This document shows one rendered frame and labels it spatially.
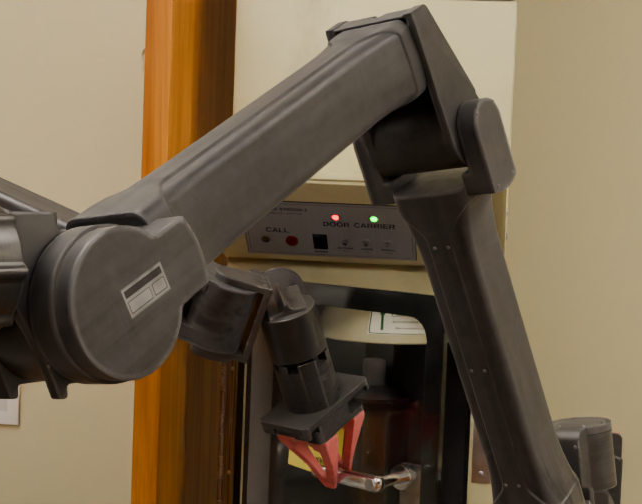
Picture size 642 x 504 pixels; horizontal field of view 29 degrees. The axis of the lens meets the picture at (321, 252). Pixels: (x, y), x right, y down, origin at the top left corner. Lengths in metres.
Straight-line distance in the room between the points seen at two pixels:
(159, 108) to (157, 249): 0.77
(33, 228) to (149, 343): 0.08
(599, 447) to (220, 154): 0.53
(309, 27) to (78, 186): 0.64
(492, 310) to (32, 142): 1.17
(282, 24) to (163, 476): 0.53
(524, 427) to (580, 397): 0.88
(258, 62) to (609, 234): 0.64
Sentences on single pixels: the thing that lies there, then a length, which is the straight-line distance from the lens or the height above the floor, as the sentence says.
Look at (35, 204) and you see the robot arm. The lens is 1.27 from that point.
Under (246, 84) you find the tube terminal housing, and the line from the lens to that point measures 1.47.
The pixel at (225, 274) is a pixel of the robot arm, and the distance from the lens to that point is 1.19.
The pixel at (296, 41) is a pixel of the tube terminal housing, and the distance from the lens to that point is 1.46.
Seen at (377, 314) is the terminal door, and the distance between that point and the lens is 1.31.
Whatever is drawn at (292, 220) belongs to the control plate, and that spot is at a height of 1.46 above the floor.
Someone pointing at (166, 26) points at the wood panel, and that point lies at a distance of 1.40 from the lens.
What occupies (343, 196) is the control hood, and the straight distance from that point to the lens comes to 1.34.
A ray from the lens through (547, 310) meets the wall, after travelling 1.87.
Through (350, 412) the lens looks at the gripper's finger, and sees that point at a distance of 1.27.
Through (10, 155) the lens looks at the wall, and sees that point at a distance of 2.02.
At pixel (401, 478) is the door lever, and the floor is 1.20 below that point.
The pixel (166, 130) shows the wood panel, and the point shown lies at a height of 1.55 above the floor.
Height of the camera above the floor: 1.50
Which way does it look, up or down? 3 degrees down
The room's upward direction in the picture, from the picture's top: 2 degrees clockwise
